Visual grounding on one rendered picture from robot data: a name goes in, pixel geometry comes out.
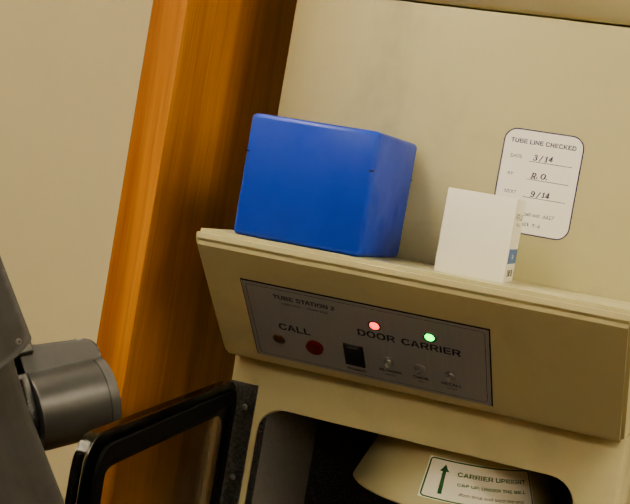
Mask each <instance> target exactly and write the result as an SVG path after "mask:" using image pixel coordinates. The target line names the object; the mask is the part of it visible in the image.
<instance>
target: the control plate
mask: <svg viewBox="0 0 630 504"><path fill-rule="evenodd" d="M240 281H241V285H242V289H243V293H244V297H245V302H246V306H247V310H248V314H249V318H250V323H251V327H252V331H253V335H254V339H255V344H256V348H257V352H258V353H259V354H264V355H268V356H273V357H277V358H281V359H286V360H290V361H295V362H299V363H303V364H308V365H312V366H317V367H321V368H325V369H330V370H334V371H339V372H343V373H347V374H352V375H356V376H361V377H365V378H370V379H374V380H378V381H383V382H387V383H392V384H396V385H400V386H405V387H409V388H414V389H418V390H422V391H427V392H431V393H436V394H440V395H444V396H449V397H453V398H458V399H462V400H466V401H471V402H475V403H480V404H484V405H488V406H493V395H492V367H491V340H490V329H486V328H481V327H477V326H472V325H467V324H462V323H457V322H452V321H447V320H442V319H438V318H433V317H428V316H423V315H418V314H413V313H408V312H404V311H399V310H394V309H389V308H384V307H379V306H374V305H370V304H365V303H360V302H355V301H350V300H345V299H340V298H335V297H331V296H326V295H321V294H316V293H311V292H306V291H301V290H297V289H292V288H287V287H282V286H277V285H272V284H267V283H263V282H258V281H253V280H248V279H243V278H240ZM371 320H373V321H376V322H378V323H379V324H380V325H381V329H380V330H379V331H374V330H372V329H370V328H369V327H368V322H369V321H371ZM425 332H430V333H433V334H434V335H435V336H436V338H437V340H436V341H435V342H433V343H431V342H427V341H426V340H424V338H423V333H425ZM274 334H279V335H282V336H283V337H284V338H285V343H283V344H280V343H277V342H276V341H274V339H273V335H274ZM310 340H314V341H317V342H319V343H320V344H321V345H322V346H323V348H324V350H323V352H322V354H320V355H314V354H312V353H310V352H309V351H308V350H307V349H306V343H307V342H308V341H310ZM343 343H347V344H351V345H356V346H360V347H363V352H364V359H365V366H366V368H362V367H358V366H353V365H349V364H346V361H345V355H344V349H343ZM386 357H389V358H391V359H393V360H394V363H395V365H393V366H390V367H389V368H387V367H385V363H384V360H383V358H386ZM416 364H421V365H422V366H424V367H425V372H423V373H421V374H420V375H419V374H416V373H415V371H416V370H414V365H416ZM446 371H452V372H454V373H455V374H456V377H457V378H456V379H453V380H452V381H447V379H446V378H447V377H445V372H446Z"/></svg>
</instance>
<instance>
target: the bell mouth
mask: <svg viewBox="0 0 630 504"><path fill-rule="evenodd" d="M353 476H354V478H355V480H356V481H357V482H358V483H359V484H360V485H361V486H363V487H364V488H365V489H367V490H369V491H370V492H372V493H374V494H376V495H378V496H381V497H383V498H385V499H388V500H390V501H393V502H395V503H398V504H556V500H555V496H554V492H553V488H552V484H551V480H550V476H549V475H546V474H542V473H538V472H534V471H530V470H525V469H521V468H517V467H513V466H509V465H505V464H501V463H497V462H492V461H488V460H484V459H480V458H476V457H472V456H468V455H464V454H459V453H455V452H451V451H447V450H443V449H439V448H435V447H431V446H426V445H422V444H418V443H414V442H410V441H406V440H402V439H398V438H393V437H389V436H385V435H381V434H379V435H378V436H377V438H376V439H375V441H374V442H373V444H372V445H371V447H370V448H369V449H368V451H367V452H366V454H365V455H364V457H363V458H362V460H361V461H360V463H359V464H358V466H357V467H356V469H355V470H354V472H353Z"/></svg>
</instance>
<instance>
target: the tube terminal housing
mask: <svg viewBox="0 0 630 504"><path fill-rule="evenodd" d="M277 116H281V117H288V118H294V119H301V120H307V121H313V122H320V123H326V124H333V125H339V126H346V127H352V128H359V129H365V130H371V131H378V132H381V133H384V134H386V135H389V136H392V137H395V138H398V139H401V140H404V141H407V142H410V143H413V144H415V145H416V148H417V150H416V156H415V161H414V167H413V173H412V178H411V179H412V181H411V184H410V190H409V195H408V201H407V207H406V212H405V218H404V223H403V229H402V235H401V240H400V246H399V252H398V255H397V256H396V257H395V258H400V259H406V260H411V261H416V262H421V263H427V264H432V265H435V259H436V254H437V248H438V243H439V237H440V231H441V226H442V220H443V215H444V209H445V203H446V198H447V192H448V188H449V187H451V188H457V189H463V190H469V191H475V192H481V193H487V194H493V195H494V190H495V184H496V179H497V173H498V168H499V162H500V157H501V151H502V146H503V140H504V135H505V129H506V126H513V127H520V128H527V129H533V130H540V131H547V132H554V133H560V134H567V135H574V136H581V137H587V140H586V146H585V151H584V157H583V162H582V167H581V173H580V178H579V184H578V189H577V195H576V200H575V205H574V211H573V216H572V222H571V227H570V232H569V238H568V243H566V242H560V241H555V240H549V239H543V238H538V237H532V236H526V235H521V234H520V239H519V245H518V250H517V256H516V261H515V267H514V272H513V278H512V280H516V281H521V282H526V283H531V284H537V285H542V286H547V287H552V288H558V289H563V290H568V291H573V292H579V293H584V294H589V295H594V296H600V297H605V298H610V299H615V300H621V301H626V302H630V28H628V27H620V26H611V25H603V24H594V23H586V22H577V21H568V20H560V19H551V18H543V17H534V16H526V15H517V14H509V13H500V12H491V11H483V10H474V9H466V8H457V7H449V6H440V5H432V4H423V3H414V2H406V1H397V0H297V4H296V10H295V16H294V22H293V28H292V34H291V39H290V45H289V51H288V57H287V63H286V69H285V74H284V80H283V86H282V92H281V98H280V104H279V109H278V115H277ZM232 380H238V381H242V382H246V383H251V384H255V385H259V388H258V394H257V400H256V406H255V411H254V417H253V423H252V429H251V435H250V440H249V446H248V452H247V458H246V464H245V469H244V475H243V481H242V487H241V493H240V498H239V504H245V500H246V494H247V488H248V482H249V477H250V471H251V465H252V459H253V453H254V448H255V442H256V436H257V430H258V427H259V424H260V422H261V421H262V419H263V418H264V417H265V416H266V415H269V414H272V413H276V412H279V411H286V412H290V413H294V414H299V415H303V416H307V417H311V418H315V419H319V420H323V421H327V422H332V423H336V424H340V425H344V426H348V427H352V428H356V429H360V430H365V431H369V432H373V433H377V434H381V435H385V436H389V437H393V438H398V439H402V440H406V441H410V442H414V443H418V444H422V445H426V446H431V447H435V448H439V449H443V450H447V451H451V452H455V453H459V454H464V455H468V456H472V457H476V458H480V459H484V460H488V461H492V462H497V463H501V464H505V465H509V466H513V467H517V468H521V469H525V470H530V471H534V472H538V473H542V474H546V475H550V476H553V477H556V478H558V479H559V480H561V481H562V482H563V483H564V484H565V485H566V486H567V487H568V489H569V491H570V493H571V496H572V500H573V504H626V503H627V497H628V492H629V487H630V425H629V431H628V436H627V437H626V438H625V439H622V440H621V441H620V442H616V441H611V440H607V439H603V438H598V437H594V436H590V435H585V434H581V433H576V432H572V431H568V430H563V429H559V428H555V427H550V426H546V425H542V424H537V423H533V422H528V421H524V420H520V419H515V418H511V417H507V416H502V415H498V414H493V413H489V412H485V411H480V410H476V409H472V408H467V407H463V406H459V405H454V404H450V403H445V402H441V401H437V400H432V399H428V398H424V397H419V396H415V395H410V394H406V393H402V392H397V391H393V390H389V389H384V388H380V387H376V386H371V385H367V384H362V383H358V382H354V381H349V380H345V379H341V378H336V377H332V376H327V375H323V374H319V373H314V372H310V371H306V370H301V369H297V368H293V367H288V366H284V365H279V364H275V363H271V362H266V361H262V360H258V359H253V358H249V357H244V356H240V355H236V357H235V363H234V369H233V375H232Z"/></svg>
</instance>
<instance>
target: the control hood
mask: <svg viewBox="0 0 630 504"><path fill-rule="evenodd" d="M196 242H197V246H198V250H199V253H200V257H201V261H202V265H203V268H204V272H205V276H206V280H207V283H208V287H209V291H210V295H211V299H212V302H213V306H214V310H215V314H216V317H217V321H218V325H219V329H220V332H221V336H222V340H223V344H224V347H225V349H226V351H228V353H231V354H236V355H240V356H244V357H249V358H253V359H258V360H262V361H266V362H271V363H275V364H279V365H284V366H288V367H293V368H297V369H301V370H306V371H310V372H314V373H319V374H323V375H327V376H332V377H336V378H341V379H345V380H349V381H354V382H358V383H362V384H367V385H371V386H376V387H380V388H384V389H389V390H393V391H397V392H402V393H406V394H410V395H415V396H419V397H424V398H428V399H432V400H437V401H441V402H445V403H450V404H454V405H459V406H463V407H467V408H472V409H476V410H480V411H485V412H489V413H493V414H498V415H502V416H507V417H511V418H515V419H520V420H524V421H528V422H533V423H537V424H542V425H546V426H550V427H555V428H559V429H563V430H568V431H572V432H576V433H581V434H585V435H590V436H594V437H598V438H603V439H607V440H611V441H616V442H620V441H621V440H622V439H625V438H626V437H627V436H628V431H629V425H630V302H626V301H621V300H615V299H610V298H605V297H600V296H594V295H589V294H584V293H579V292H573V291H568V290H563V289H558V288H552V287H547V286H542V285H537V284H531V283H526V282H521V281H516V280H512V281H510V282H505V283H498V282H493V281H488V280H482V279H477V278H472V277H466V276H461V275H456V274H450V273H445V272H440V271H435V270H434V265H432V264H427V263H421V262H416V261H411V260H406V259H400V258H395V257H393V258H392V257H354V256H349V255H344V254H338V253H333V252H328V251H323V250H318V249H312V248H307V247H302V246H297V245H292V244H286V243H281V242H276V241H271V240H266V239H260V238H255V237H250V236H245V235H240V234H237V233H235V231H234V230H229V229H213V228H201V231H197V233H196ZM240 278H243V279H248V280H253V281H258V282H263V283H267V284H272V285H277V286H282V287H287V288H292V289H297V290H301V291H306V292H311V293H316V294H321V295H326V296H331V297H335V298H340V299H345V300H350V301H355V302H360V303H365V304H370V305H374V306H379V307H384V308H389V309H394V310H399V311H404V312H408V313H413V314H418V315H423V316H428V317H433V318H438V319H442V320H447V321H452V322H457V323H462V324H467V325H472V326H477V327H481V328H486V329H490V340H491V367H492V395H493V406H488V405H484V404H480V403H475V402H471V401H466V400H462V399H458V398H453V397H449V396H444V395H440V394H436V393H431V392H427V391H422V390H418V389H414V388H409V387H405V386H400V385H396V384H392V383H387V382H383V381H378V380H374V379H370V378H365V377H361V376H356V375H352V374H347V373H343V372H339V371H334V370H330V369H325V368H321V367H317V366H312V365H308V364H303V363H299V362H295V361H290V360H286V359H281V358H277V357H273V356H268V355H264V354H259V353H258V352H257V348H256V344H255V339H254V335H253V331H252V327H251V323H250V318H249V314H248V310H247V306H246V302H245V297H244V293H243V289H242V285H241V281H240Z"/></svg>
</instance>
